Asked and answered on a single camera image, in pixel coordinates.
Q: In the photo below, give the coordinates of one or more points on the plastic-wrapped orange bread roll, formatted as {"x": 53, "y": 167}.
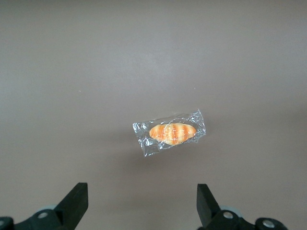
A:
{"x": 171, "y": 134}

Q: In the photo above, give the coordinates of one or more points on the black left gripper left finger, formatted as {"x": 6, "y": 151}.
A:
{"x": 72, "y": 208}

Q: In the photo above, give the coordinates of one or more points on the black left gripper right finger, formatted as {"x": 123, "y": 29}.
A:
{"x": 208, "y": 210}

